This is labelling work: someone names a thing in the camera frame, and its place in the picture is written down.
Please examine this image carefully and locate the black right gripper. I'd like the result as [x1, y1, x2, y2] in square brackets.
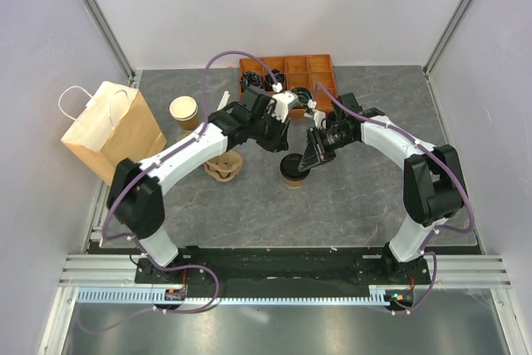
[298, 126, 355, 171]

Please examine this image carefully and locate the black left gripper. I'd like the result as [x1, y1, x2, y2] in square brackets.
[250, 110, 292, 155]

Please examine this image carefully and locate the black plastic cup lid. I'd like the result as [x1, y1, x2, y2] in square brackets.
[279, 153, 310, 181]

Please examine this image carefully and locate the pulp cardboard cup carrier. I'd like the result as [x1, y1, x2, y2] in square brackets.
[203, 150, 244, 183]

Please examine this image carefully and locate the brown paper coffee cup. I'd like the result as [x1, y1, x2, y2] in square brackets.
[283, 174, 308, 189]

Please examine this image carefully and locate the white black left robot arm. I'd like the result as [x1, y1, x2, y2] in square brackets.
[106, 87, 298, 283]

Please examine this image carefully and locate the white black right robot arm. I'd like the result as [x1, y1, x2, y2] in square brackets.
[298, 93, 466, 284]

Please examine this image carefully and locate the blue yellow rolled cloth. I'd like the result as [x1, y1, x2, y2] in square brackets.
[290, 86, 316, 109]

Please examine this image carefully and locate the black rolled cloth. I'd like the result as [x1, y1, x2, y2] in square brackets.
[264, 69, 286, 91]

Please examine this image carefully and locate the left white wrapped straw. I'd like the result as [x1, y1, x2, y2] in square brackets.
[217, 91, 230, 111]

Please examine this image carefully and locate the dark patterned rolled cloth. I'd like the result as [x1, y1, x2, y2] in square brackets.
[241, 71, 263, 88]

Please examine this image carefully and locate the orange wooden compartment tray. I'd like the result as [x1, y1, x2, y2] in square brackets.
[239, 54, 338, 114]

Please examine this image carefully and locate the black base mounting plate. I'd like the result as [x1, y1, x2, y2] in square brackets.
[135, 246, 431, 296]

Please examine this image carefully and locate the brown paper bag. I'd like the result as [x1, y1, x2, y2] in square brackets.
[61, 81, 167, 185]

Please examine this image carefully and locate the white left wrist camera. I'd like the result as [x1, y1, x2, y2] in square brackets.
[271, 91, 298, 123]

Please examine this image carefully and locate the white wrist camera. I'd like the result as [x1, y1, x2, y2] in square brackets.
[271, 91, 298, 123]
[304, 100, 327, 129]

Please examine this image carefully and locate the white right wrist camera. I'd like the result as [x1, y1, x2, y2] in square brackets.
[304, 100, 327, 129]

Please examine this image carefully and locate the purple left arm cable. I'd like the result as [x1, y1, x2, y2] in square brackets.
[76, 50, 286, 333]

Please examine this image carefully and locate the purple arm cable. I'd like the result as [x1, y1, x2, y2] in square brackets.
[76, 50, 286, 333]
[312, 82, 475, 317]

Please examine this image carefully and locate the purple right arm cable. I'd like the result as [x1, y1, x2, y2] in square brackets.
[312, 82, 475, 317]

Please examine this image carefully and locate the aluminium frame post left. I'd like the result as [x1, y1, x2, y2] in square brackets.
[82, 0, 136, 83]

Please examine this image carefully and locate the aluminium frame post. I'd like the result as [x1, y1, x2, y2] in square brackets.
[82, 0, 136, 83]
[422, 0, 475, 79]

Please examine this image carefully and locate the aluminium front rail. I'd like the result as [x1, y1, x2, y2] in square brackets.
[59, 254, 136, 288]

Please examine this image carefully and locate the aluminium frame post right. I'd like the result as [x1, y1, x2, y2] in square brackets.
[422, 0, 475, 79]

